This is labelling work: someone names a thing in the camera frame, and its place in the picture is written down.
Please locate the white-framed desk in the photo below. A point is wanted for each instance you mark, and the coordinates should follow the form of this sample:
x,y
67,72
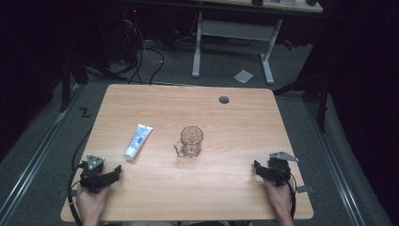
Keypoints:
x,y
235,29

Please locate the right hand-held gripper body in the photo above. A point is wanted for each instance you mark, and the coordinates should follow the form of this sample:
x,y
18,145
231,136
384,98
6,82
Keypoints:
x,y
278,171

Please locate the person's right hand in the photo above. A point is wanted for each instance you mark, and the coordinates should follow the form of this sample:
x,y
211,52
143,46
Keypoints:
x,y
279,201

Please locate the clear glass mug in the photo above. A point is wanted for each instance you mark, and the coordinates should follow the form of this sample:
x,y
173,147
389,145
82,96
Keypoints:
x,y
190,142

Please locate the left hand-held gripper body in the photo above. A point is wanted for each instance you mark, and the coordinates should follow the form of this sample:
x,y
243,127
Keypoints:
x,y
92,175

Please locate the grey paper sheet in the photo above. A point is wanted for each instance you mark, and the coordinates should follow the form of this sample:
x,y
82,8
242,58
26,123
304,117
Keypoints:
x,y
243,76

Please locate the person's left hand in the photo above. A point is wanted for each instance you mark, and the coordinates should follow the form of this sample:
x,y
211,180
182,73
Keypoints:
x,y
91,204

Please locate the metal floor rail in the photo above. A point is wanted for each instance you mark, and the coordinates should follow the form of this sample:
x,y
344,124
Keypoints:
x,y
335,166
33,160

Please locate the white and blue toothpaste tube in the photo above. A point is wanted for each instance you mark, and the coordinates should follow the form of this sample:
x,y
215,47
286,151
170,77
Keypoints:
x,y
138,142

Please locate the black metal stand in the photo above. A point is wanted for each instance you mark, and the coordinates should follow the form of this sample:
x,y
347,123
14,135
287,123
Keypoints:
x,y
65,84
321,103

